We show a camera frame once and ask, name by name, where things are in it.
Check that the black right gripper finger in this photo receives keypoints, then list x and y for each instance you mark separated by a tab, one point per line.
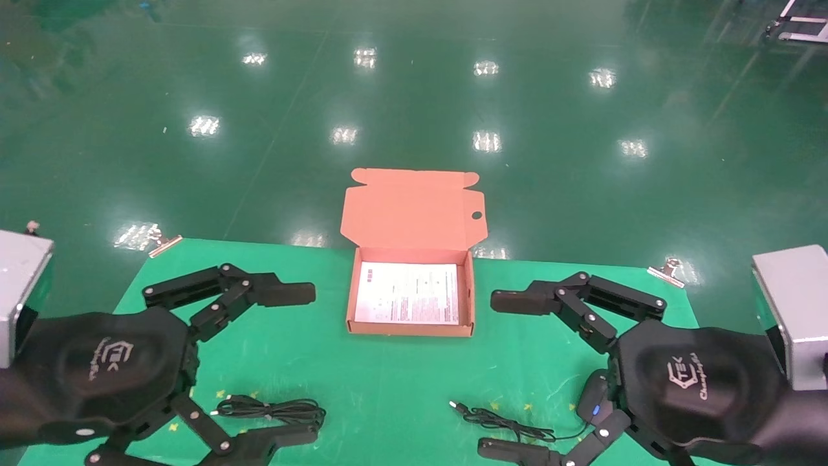
517	301
517	452

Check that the white printed paper sheet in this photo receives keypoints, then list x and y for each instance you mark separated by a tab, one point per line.
407	294

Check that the grey right wrist camera housing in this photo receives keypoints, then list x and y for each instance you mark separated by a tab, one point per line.
795	310

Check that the white metal cart frame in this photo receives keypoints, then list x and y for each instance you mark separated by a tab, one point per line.
802	35

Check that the orange cardboard box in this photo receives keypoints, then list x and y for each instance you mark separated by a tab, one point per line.
414	213

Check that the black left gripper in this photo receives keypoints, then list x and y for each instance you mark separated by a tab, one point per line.
97	369

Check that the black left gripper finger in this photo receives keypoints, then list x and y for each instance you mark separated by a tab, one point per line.
278	293

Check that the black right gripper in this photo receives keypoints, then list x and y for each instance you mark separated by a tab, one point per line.
705	388

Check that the green table mat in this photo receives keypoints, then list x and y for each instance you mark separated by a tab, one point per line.
388	388

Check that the metal binder clip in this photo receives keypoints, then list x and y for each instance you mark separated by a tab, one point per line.
666	274
165	246

